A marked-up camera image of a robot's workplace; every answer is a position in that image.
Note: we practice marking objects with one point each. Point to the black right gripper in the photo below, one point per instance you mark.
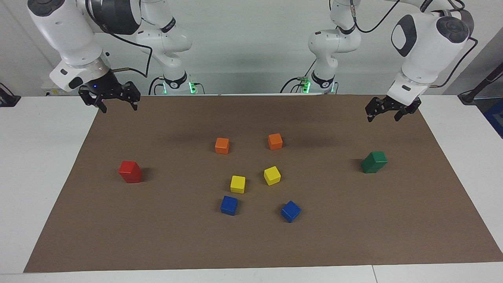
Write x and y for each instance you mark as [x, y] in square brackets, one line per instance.
[103, 84]

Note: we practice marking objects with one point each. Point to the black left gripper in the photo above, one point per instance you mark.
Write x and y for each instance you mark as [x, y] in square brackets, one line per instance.
[399, 103]

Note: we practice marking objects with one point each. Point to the green wooden cube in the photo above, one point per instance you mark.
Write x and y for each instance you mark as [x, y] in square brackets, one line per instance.
[379, 158]
[369, 167]

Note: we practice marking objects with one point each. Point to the red wooden cube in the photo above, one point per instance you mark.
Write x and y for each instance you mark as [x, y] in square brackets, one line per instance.
[129, 168]
[134, 177]

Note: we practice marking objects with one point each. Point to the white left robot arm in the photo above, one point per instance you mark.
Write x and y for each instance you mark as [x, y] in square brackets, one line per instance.
[422, 51]

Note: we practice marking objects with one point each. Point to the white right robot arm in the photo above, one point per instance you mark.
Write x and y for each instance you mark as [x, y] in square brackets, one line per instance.
[65, 31]

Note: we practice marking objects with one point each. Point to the white power strip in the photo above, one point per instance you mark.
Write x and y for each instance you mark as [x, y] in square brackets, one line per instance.
[47, 91]

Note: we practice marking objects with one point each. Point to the green lit right base connector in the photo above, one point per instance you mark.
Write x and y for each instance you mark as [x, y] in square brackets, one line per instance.
[192, 87]

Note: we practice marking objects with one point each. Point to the green lit base connector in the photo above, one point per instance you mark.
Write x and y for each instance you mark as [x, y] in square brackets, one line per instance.
[304, 83]
[192, 87]

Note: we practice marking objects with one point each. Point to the black stand leg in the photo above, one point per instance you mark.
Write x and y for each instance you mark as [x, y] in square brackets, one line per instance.
[477, 91]

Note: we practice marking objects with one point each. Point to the green lit left base connector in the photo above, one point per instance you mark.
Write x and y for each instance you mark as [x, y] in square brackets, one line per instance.
[304, 83]

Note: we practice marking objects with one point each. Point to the blue box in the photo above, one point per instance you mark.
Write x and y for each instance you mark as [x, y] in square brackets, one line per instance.
[496, 118]

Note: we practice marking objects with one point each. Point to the black device at table edge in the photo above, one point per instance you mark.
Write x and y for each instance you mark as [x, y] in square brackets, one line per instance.
[8, 98]

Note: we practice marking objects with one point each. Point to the orange wooden cube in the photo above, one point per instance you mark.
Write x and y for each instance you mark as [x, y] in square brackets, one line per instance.
[222, 145]
[275, 141]

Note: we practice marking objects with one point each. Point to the yellow wooden cube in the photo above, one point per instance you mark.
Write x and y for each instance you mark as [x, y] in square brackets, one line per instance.
[272, 175]
[237, 184]

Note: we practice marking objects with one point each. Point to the blue wooden cube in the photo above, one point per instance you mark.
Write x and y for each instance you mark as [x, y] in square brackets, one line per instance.
[290, 211]
[229, 205]

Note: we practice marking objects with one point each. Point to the brown table mat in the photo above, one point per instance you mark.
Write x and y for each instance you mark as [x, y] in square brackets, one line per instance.
[251, 236]

